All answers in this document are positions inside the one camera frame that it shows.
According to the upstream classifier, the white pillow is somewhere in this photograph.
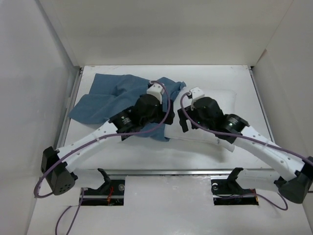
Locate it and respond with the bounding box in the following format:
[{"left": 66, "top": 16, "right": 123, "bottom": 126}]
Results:
[{"left": 164, "top": 87, "right": 236, "bottom": 152}]

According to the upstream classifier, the blue pillowcase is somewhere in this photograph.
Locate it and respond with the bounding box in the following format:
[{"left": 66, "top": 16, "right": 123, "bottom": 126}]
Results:
[{"left": 68, "top": 73, "right": 186, "bottom": 142}]

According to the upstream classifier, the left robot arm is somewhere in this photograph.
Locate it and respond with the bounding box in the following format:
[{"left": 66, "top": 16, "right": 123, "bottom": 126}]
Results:
[{"left": 41, "top": 94, "right": 175, "bottom": 195}]

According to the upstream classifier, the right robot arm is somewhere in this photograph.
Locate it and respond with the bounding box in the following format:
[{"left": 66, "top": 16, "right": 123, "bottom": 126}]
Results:
[{"left": 178, "top": 97, "right": 313, "bottom": 204}]

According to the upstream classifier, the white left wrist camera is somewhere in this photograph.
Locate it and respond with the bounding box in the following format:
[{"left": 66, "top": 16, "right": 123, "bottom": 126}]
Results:
[{"left": 146, "top": 82, "right": 165, "bottom": 104}]

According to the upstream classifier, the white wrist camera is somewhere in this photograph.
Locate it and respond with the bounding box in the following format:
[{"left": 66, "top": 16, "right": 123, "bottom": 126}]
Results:
[
  {"left": 146, "top": 82, "right": 165, "bottom": 104},
  {"left": 187, "top": 87, "right": 205, "bottom": 110}
]

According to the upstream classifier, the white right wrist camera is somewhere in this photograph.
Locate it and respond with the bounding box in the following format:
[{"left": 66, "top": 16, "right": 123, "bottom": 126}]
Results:
[{"left": 187, "top": 87, "right": 205, "bottom": 110}]

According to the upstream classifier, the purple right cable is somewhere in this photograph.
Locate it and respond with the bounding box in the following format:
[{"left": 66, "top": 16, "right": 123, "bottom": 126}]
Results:
[{"left": 180, "top": 92, "right": 311, "bottom": 211}]

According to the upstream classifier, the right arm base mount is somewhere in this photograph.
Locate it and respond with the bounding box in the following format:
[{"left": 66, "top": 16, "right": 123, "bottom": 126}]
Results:
[{"left": 211, "top": 179, "right": 259, "bottom": 206}]

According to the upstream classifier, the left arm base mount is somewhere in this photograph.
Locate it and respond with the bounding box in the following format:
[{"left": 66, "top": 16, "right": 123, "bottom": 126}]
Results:
[{"left": 79, "top": 179, "right": 125, "bottom": 206}]

